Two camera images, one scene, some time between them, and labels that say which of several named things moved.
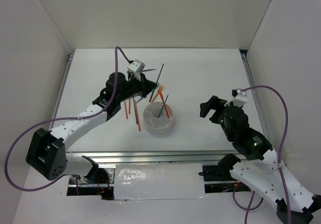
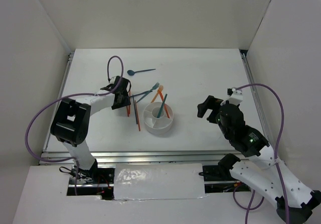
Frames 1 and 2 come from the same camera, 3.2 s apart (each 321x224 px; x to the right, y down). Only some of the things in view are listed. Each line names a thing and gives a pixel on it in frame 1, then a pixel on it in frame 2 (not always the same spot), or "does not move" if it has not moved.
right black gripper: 214,103 does not move
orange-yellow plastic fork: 160,89 does not move
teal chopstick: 157,80 to 162,106
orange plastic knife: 161,94 does not move
